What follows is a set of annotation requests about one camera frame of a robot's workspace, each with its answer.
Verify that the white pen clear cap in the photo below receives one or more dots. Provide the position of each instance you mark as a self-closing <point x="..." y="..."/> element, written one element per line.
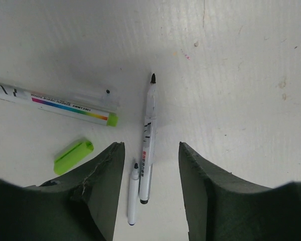
<point x="51" y="104"/>

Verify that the white pen blue tip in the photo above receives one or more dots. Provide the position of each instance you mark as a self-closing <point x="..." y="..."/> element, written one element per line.
<point x="133" y="195"/>

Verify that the light green pen cap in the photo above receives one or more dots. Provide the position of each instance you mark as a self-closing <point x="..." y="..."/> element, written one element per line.
<point x="72" y="155"/>

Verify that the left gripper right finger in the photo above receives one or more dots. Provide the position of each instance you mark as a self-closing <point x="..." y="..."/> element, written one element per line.
<point x="222" y="206"/>

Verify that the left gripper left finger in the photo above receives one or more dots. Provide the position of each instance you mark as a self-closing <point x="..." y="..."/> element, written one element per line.
<point x="79" y="205"/>

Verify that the white marker green end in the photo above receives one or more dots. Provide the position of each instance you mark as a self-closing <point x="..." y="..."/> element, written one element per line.
<point x="149" y="137"/>

